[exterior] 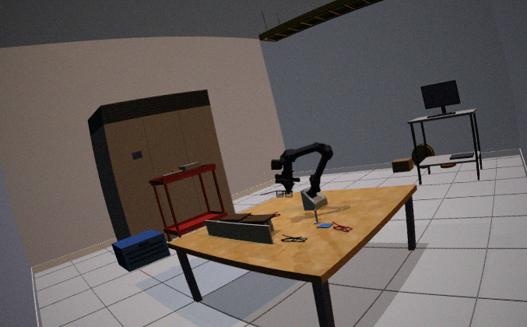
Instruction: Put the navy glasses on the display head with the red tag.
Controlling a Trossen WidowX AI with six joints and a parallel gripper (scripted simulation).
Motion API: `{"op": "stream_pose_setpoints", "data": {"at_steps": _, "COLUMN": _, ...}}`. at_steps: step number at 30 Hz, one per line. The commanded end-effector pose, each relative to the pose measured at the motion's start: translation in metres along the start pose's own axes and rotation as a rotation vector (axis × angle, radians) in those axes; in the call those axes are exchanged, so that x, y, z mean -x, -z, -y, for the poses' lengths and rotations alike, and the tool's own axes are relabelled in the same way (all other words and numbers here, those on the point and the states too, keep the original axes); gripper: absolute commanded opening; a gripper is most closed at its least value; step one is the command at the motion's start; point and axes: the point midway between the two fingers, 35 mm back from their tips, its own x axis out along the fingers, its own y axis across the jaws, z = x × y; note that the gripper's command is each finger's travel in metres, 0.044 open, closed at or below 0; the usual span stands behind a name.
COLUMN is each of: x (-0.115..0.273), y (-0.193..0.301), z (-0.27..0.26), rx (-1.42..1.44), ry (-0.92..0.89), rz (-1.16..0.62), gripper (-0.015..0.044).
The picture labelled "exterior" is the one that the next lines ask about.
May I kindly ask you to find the grey flat panel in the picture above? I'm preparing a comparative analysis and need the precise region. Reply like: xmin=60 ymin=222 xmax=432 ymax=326
xmin=205 ymin=220 xmax=273 ymax=244

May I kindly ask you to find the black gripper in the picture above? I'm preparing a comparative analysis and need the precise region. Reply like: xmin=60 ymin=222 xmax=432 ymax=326
xmin=276 ymin=169 xmax=300 ymax=193

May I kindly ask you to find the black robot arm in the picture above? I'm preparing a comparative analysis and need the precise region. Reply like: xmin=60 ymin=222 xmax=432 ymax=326
xmin=271 ymin=142 xmax=333 ymax=198

